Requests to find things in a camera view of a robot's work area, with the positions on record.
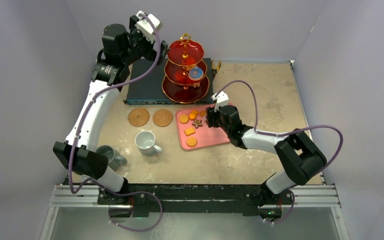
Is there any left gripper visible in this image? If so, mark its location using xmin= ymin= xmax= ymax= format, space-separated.
xmin=121 ymin=16 xmax=170 ymax=66

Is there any brown centred star cookie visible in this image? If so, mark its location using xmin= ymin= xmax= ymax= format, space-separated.
xmin=192 ymin=118 xmax=203 ymax=129

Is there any pink serving tray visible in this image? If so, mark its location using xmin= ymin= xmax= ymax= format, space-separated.
xmin=175 ymin=103 xmax=230 ymax=151

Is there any red three-tier cake stand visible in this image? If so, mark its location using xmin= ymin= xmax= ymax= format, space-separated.
xmin=163 ymin=32 xmax=208 ymax=105

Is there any blue frosted donut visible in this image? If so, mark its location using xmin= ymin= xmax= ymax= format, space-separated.
xmin=188 ymin=66 xmax=204 ymax=82

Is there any square yellow biscuit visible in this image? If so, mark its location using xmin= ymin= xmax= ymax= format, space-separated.
xmin=184 ymin=127 xmax=196 ymax=136

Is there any round biscuit tray corner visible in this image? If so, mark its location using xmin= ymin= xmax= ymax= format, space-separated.
xmin=186 ymin=136 xmax=198 ymax=147

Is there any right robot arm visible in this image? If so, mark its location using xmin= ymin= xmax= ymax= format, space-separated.
xmin=205 ymin=105 xmax=327 ymax=204

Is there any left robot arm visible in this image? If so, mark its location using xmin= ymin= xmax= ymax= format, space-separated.
xmin=53 ymin=11 xmax=169 ymax=205

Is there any swirl butter cookie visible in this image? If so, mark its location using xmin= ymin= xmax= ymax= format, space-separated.
xmin=199 ymin=110 xmax=207 ymax=119

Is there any orange fish shaped cake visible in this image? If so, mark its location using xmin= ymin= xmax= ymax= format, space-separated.
xmin=188 ymin=110 xmax=200 ymax=121

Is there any round biscuit near fish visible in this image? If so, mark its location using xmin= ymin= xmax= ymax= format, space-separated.
xmin=178 ymin=114 xmax=190 ymax=124

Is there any right woven rattan coaster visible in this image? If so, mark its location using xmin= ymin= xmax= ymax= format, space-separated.
xmin=152 ymin=108 xmax=173 ymax=127

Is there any woven rattan coaster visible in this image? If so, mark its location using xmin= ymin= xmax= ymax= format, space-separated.
xmin=127 ymin=107 xmax=150 ymax=127
xmin=152 ymin=108 xmax=173 ymax=127

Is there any left woven rattan coaster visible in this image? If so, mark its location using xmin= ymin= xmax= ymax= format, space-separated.
xmin=127 ymin=107 xmax=150 ymax=127

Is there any white ceramic mug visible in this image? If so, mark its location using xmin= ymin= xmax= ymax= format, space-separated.
xmin=134 ymin=131 xmax=163 ymax=156

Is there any grey ceramic mug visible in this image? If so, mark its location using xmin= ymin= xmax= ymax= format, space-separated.
xmin=96 ymin=145 xmax=128 ymax=171

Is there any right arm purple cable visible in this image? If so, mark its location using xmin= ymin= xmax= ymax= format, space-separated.
xmin=211 ymin=80 xmax=344 ymax=225

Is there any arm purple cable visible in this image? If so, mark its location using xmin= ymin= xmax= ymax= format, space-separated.
xmin=67 ymin=11 xmax=163 ymax=232
xmin=211 ymin=80 xmax=344 ymax=225

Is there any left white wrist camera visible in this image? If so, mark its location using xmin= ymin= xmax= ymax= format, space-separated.
xmin=135 ymin=10 xmax=163 ymax=43

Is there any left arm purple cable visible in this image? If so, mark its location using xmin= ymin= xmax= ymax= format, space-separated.
xmin=67 ymin=11 xmax=163 ymax=232

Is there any dark network switch box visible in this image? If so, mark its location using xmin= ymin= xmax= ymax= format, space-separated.
xmin=124 ymin=59 xmax=214 ymax=105

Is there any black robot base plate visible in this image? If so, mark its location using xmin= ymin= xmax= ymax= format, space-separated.
xmin=97 ymin=183 xmax=293 ymax=218

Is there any aluminium frame rail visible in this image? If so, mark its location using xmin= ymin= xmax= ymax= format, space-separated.
xmin=50 ymin=183 xmax=340 ymax=216

